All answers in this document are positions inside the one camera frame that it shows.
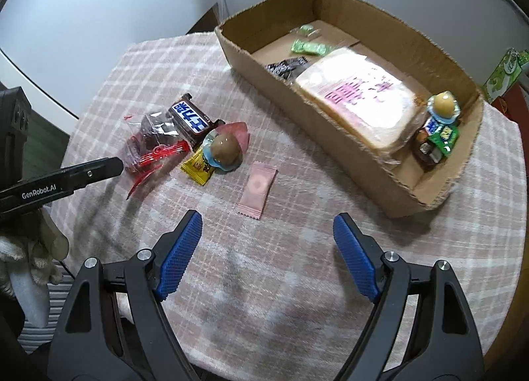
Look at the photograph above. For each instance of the white cabinet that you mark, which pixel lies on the white cabinet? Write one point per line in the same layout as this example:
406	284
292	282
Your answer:
67	48

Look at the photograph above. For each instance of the pink plaid tablecloth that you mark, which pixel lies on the pink plaid tablecloth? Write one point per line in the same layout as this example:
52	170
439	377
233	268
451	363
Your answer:
271	299

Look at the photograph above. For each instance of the small black snack packet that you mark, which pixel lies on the small black snack packet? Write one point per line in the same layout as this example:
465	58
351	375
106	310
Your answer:
288	69

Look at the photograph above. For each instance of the open cardboard box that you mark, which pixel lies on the open cardboard box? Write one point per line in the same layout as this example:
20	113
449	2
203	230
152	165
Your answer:
260	35

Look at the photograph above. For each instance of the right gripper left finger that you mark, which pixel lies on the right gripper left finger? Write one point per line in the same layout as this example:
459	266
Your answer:
113	325

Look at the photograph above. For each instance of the brown jelly cup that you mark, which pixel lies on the brown jelly cup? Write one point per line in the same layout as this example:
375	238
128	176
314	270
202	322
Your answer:
225	146

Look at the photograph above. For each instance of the small green candy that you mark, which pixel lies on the small green candy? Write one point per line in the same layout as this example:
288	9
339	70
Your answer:
307	31

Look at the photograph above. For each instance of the yellow candy packet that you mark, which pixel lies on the yellow candy packet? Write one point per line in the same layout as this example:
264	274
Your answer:
197	167

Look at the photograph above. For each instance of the brown chocolate bar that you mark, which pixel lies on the brown chocolate bar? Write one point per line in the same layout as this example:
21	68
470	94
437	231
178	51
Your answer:
428	147
193	123

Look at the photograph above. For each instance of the pink candy packet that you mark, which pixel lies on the pink candy packet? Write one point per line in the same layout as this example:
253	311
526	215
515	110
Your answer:
260	178

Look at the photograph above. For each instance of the green drink carton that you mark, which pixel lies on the green drink carton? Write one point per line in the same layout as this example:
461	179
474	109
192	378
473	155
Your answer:
511	67

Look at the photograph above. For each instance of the white gloved left hand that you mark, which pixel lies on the white gloved left hand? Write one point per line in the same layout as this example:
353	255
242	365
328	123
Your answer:
31	244

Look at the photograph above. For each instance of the pink bread bag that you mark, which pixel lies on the pink bread bag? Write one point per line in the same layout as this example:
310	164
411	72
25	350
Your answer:
363	98

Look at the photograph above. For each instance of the brown chocolate bar back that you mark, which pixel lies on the brown chocolate bar back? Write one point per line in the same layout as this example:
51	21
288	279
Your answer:
193	123

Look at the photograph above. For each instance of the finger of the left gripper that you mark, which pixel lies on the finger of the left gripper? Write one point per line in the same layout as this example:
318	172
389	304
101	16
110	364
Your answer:
29	195

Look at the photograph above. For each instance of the brown chocolate bar front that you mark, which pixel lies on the brown chocolate bar front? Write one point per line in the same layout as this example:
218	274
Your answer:
428	147

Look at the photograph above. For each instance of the light green candy packet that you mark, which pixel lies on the light green candy packet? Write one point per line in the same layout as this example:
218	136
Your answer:
300	46

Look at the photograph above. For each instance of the clear bag red snacks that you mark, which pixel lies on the clear bag red snacks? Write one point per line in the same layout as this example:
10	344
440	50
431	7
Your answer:
155	142

